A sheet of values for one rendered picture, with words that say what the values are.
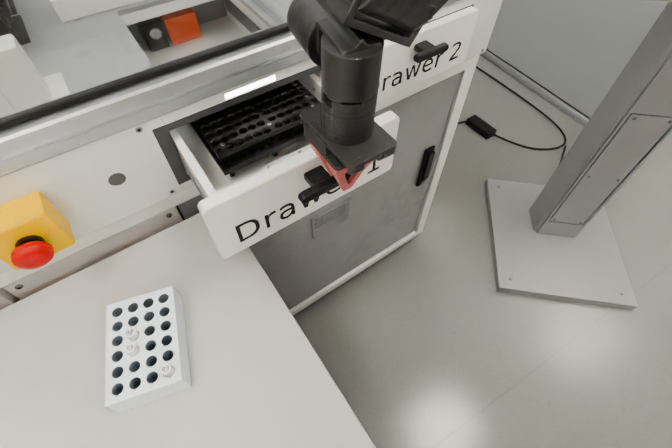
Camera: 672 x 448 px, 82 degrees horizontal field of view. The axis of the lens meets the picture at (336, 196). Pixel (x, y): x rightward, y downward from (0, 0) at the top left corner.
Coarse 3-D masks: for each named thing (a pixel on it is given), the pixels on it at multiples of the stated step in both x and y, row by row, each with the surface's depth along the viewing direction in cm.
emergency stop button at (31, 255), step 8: (16, 248) 44; (24, 248) 44; (32, 248) 44; (40, 248) 45; (48, 248) 46; (16, 256) 44; (24, 256) 44; (32, 256) 45; (40, 256) 45; (48, 256) 46; (16, 264) 44; (24, 264) 45; (32, 264) 45; (40, 264) 46
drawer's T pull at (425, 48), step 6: (420, 42) 68; (426, 42) 68; (444, 42) 67; (414, 48) 68; (420, 48) 67; (426, 48) 66; (432, 48) 66; (438, 48) 66; (444, 48) 67; (420, 54) 65; (426, 54) 65; (432, 54) 66; (438, 54) 67; (414, 60) 66; (420, 60) 65
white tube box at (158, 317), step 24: (168, 288) 51; (120, 312) 51; (144, 312) 49; (168, 312) 51; (120, 336) 48; (144, 336) 48; (168, 336) 48; (120, 360) 46; (144, 360) 46; (168, 360) 48; (120, 384) 45; (144, 384) 44; (168, 384) 44; (120, 408) 45
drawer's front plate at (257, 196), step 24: (384, 120) 52; (288, 168) 47; (312, 168) 50; (384, 168) 60; (240, 192) 45; (264, 192) 47; (288, 192) 50; (336, 192) 57; (216, 216) 45; (240, 216) 48; (216, 240) 48
